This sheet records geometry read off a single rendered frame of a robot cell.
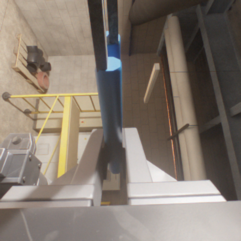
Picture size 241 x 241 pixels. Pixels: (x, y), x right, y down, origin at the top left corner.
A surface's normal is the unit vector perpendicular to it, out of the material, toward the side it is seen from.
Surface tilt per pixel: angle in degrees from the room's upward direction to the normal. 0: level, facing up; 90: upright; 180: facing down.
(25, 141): 90
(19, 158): 90
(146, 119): 90
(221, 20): 90
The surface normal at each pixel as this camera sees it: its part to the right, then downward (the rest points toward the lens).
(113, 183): 0.00, -0.30
